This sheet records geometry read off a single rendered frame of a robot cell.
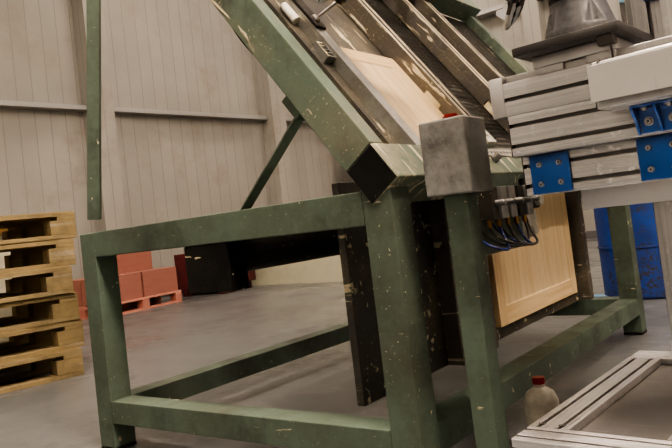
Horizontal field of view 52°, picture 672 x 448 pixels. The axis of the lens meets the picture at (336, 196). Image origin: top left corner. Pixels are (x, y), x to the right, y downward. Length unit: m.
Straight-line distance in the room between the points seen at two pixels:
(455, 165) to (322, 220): 0.42
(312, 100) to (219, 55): 9.45
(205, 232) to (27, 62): 7.47
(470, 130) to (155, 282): 7.15
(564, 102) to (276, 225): 0.87
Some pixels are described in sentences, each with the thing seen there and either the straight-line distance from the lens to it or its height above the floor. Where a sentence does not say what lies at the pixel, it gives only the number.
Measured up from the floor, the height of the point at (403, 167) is 0.84.
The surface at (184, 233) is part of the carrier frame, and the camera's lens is 2.23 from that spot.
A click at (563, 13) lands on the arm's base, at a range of 1.54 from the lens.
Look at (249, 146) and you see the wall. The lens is 11.27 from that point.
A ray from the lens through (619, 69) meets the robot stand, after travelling 1.35.
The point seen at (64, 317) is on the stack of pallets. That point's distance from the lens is 4.48.
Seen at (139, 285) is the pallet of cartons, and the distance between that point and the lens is 8.37.
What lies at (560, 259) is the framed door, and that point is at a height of 0.43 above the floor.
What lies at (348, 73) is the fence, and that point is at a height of 1.16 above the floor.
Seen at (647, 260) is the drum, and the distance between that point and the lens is 4.81.
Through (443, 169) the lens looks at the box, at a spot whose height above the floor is 0.81.
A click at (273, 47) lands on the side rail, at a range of 1.96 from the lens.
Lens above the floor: 0.71
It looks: 2 degrees up
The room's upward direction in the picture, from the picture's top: 7 degrees counter-clockwise
